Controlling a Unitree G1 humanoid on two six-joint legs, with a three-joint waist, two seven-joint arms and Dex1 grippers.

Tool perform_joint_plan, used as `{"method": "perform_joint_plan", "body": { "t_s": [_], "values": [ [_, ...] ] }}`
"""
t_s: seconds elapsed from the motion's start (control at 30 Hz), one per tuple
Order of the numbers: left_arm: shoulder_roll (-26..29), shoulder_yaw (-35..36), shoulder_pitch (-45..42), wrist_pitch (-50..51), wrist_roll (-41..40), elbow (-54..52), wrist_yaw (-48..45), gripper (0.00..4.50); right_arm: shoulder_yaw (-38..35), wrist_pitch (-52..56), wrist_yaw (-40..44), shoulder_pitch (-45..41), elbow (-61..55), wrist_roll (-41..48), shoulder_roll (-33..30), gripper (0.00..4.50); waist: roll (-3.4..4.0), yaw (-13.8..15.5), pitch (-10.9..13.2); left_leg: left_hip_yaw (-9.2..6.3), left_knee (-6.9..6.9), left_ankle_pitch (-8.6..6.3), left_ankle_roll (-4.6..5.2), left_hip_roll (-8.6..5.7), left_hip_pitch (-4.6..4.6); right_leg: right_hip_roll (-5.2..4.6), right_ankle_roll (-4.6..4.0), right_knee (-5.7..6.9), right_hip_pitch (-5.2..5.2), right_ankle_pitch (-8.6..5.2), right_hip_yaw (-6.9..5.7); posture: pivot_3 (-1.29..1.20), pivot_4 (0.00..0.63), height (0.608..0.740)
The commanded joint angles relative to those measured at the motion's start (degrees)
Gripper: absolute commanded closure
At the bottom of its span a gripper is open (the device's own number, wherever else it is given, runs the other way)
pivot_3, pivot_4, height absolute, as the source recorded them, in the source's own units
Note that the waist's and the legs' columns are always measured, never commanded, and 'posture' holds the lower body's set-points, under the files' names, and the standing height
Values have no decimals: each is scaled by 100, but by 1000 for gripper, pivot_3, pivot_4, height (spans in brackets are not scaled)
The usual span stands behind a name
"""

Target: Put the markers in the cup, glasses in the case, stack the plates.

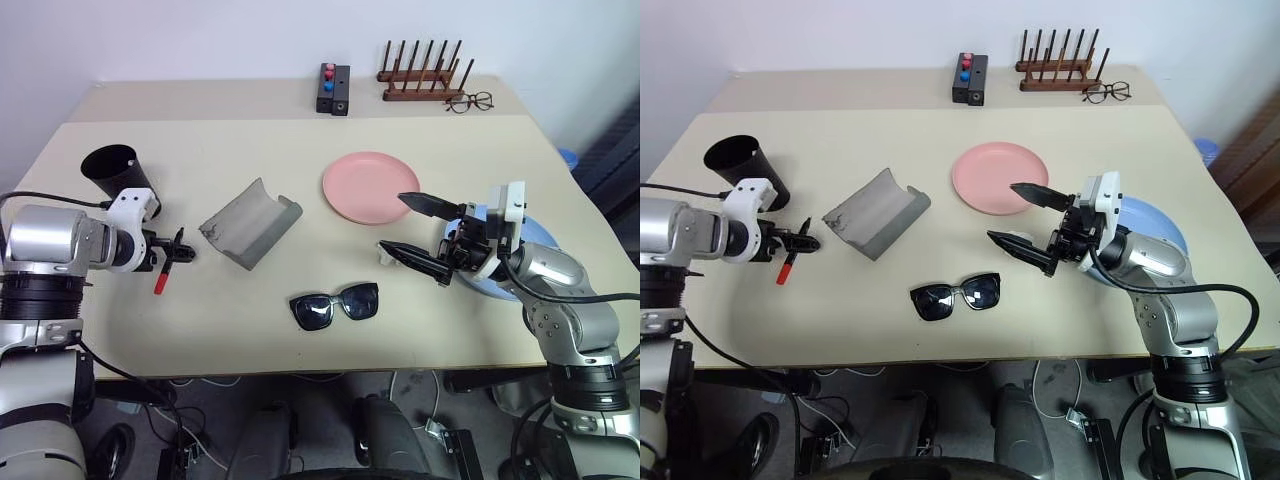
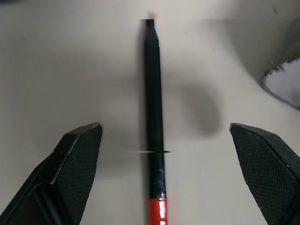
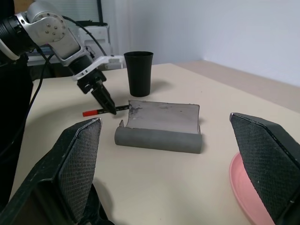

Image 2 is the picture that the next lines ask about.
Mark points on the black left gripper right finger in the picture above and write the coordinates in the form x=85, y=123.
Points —
x=267, y=168

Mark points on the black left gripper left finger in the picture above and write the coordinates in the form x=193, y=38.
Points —
x=70, y=168

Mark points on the black marker with red cap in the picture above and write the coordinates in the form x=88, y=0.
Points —
x=154, y=117

